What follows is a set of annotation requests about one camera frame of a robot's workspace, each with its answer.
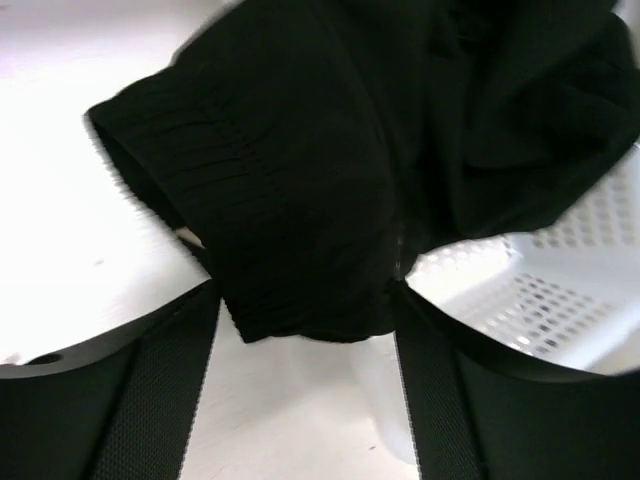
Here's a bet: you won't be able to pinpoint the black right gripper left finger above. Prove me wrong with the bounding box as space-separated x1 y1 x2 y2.
1 283 220 479

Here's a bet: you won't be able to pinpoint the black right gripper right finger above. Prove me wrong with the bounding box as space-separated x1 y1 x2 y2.
392 282 639 480

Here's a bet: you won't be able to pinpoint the black shorts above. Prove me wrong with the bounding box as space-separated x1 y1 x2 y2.
87 1 639 343

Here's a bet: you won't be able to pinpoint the white perforated plastic basket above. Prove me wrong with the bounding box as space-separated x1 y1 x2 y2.
354 150 639 462

